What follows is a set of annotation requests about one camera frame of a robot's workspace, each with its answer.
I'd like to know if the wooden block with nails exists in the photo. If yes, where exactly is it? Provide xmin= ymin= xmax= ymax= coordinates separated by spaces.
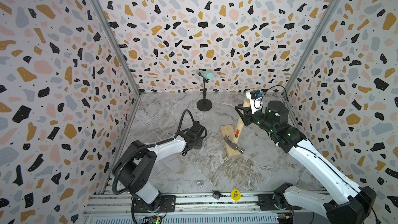
xmin=220 ymin=125 xmax=245 ymax=158

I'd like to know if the wooden handle claw hammer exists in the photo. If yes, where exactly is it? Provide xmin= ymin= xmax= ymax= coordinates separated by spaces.
xmin=223 ymin=99 xmax=252 ymax=155

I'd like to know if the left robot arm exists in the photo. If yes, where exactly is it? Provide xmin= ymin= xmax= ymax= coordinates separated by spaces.
xmin=112 ymin=121 xmax=207 ymax=212

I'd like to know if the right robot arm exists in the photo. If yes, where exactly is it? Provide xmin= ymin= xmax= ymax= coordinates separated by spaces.
xmin=235 ymin=101 xmax=376 ymax=224

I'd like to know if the microphone on black stand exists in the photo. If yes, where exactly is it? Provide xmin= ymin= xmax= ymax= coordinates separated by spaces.
xmin=197 ymin=69 xmax=213 ymax=112

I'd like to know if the small clear disc on table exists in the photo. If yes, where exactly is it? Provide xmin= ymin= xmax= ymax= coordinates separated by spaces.
xmin=197 ymin=180 xmax=204 ymax=188

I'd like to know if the yellow round sticker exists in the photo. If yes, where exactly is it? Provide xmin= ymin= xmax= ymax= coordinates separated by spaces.
xmin=231 ymin=189 xmax=241 ymax=201

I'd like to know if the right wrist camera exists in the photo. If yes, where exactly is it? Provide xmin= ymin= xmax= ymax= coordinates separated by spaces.
xmin=246 ymin=90 xmax=263 ymax=114

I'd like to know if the black knob on rail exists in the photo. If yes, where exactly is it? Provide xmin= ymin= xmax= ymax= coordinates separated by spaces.
xmin=212 ymin=190 xmax=222 ymax=200

